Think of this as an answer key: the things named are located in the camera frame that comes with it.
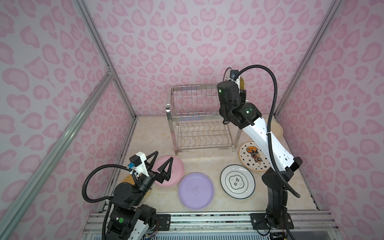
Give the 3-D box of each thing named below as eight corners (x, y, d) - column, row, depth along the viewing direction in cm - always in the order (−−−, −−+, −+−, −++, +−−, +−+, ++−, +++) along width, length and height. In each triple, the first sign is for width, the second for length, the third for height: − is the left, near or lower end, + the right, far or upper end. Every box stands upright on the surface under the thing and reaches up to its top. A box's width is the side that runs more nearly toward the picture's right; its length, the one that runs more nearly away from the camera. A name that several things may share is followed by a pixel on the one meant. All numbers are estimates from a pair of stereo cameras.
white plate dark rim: (222, 198, 82) (222, 197, 80) (218, 166, 94) (219, 164, 93) (258, 198, 82) (259, 197, 80) (250, 166, 94) (251, 164, 93)
